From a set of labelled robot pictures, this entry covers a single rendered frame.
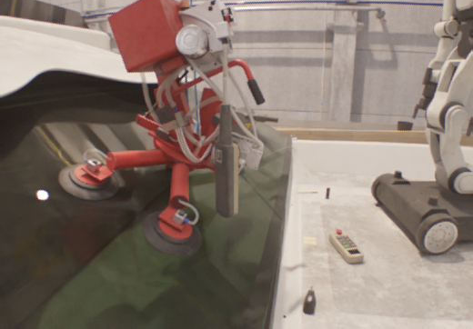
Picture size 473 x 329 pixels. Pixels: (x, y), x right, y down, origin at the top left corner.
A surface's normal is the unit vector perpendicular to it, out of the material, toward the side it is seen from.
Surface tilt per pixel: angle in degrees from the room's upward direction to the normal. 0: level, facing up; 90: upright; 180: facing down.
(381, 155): 90
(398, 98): 90
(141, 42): 90
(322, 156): 90
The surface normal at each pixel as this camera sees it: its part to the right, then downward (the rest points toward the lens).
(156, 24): -0.22, 0.27
